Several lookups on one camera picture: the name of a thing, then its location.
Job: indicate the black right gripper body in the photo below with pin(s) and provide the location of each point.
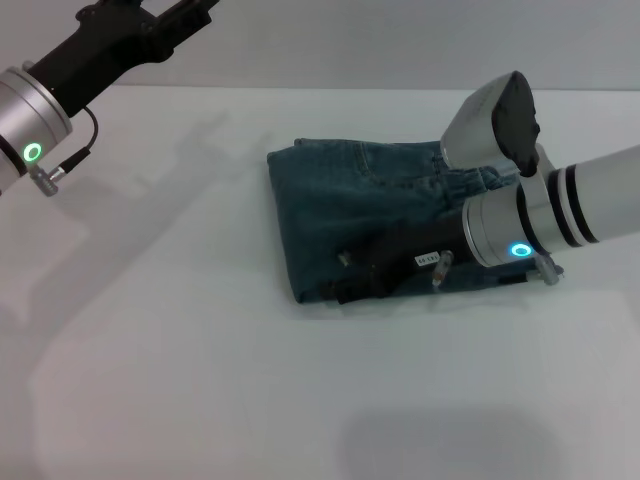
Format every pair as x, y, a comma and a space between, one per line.
420, 245

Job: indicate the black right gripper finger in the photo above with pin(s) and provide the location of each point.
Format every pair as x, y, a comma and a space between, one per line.
350, 291
345, 259

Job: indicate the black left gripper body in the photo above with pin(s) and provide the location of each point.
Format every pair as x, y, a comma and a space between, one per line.
110, 50

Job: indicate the blue denim shorts with print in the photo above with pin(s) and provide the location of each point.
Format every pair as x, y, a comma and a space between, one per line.
340, 210

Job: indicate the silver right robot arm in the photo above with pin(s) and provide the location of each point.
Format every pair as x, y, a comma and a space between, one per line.
550, 210

